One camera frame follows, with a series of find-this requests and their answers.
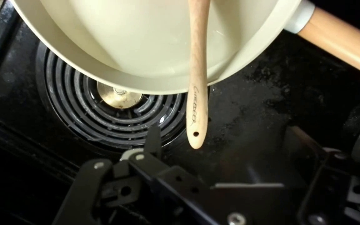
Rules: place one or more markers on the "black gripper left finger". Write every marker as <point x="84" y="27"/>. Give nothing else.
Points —
<point x="95" y="195"/>

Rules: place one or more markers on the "wooden spoon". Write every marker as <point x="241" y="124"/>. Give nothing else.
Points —
<point x="196" y="104"/>

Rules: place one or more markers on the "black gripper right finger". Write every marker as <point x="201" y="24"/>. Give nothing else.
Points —
<point x="327" y="190"/>

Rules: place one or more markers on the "rear right coil burner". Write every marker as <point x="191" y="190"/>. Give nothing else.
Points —
<point x="76" y="101"/>

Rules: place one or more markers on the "black electric stove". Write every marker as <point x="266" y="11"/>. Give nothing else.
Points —
<point x="241" y="176"/>

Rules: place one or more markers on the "cream frying pan wooden handle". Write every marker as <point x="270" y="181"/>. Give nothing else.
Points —
<point x="144" y="45"/>

